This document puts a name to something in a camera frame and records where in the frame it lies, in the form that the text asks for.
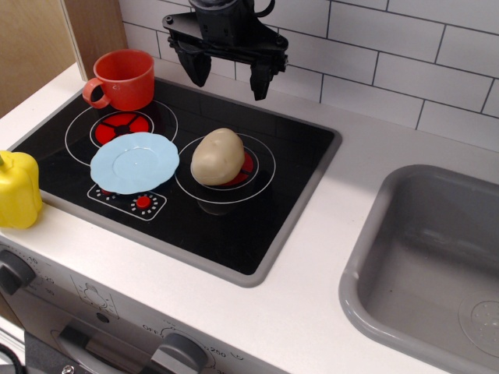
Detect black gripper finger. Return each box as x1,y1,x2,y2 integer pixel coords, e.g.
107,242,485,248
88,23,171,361
176,46,211,87
249,62,277,101

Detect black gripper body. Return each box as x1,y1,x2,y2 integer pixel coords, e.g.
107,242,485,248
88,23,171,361
162,1,288,74

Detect red plastic cup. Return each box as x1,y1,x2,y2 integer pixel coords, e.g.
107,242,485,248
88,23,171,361
82,49,154,111

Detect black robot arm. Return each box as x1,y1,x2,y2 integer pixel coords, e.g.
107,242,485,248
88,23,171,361
162,0,288,101

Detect light blue plate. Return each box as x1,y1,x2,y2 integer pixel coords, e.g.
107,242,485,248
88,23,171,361
90,132,179,195

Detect beige toy potato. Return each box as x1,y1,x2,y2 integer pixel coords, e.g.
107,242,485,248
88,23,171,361
190,128,245,185

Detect black toy stove top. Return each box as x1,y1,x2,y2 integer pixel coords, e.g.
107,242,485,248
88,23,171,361
13,80,342,288

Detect wooden side panel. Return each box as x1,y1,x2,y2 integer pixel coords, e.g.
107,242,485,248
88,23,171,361
1,1,127,115

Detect yellow toy bell pepper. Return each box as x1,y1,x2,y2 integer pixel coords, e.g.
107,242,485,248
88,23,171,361
1,150,42,229

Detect grey toy sink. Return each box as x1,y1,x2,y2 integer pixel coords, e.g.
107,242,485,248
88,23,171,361
339,165,498,373

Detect grey left oven knob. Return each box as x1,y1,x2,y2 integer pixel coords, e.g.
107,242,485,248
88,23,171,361
1,250,36,295

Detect grey oven knob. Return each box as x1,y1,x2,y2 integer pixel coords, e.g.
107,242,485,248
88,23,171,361
1,250,36,295
151,333,208,374

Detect grey middle oven knob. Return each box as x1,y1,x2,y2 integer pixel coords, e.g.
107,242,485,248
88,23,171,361
151,333,208,374

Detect grey oven door handle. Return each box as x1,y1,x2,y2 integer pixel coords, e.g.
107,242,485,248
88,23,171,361
55,326,150,373

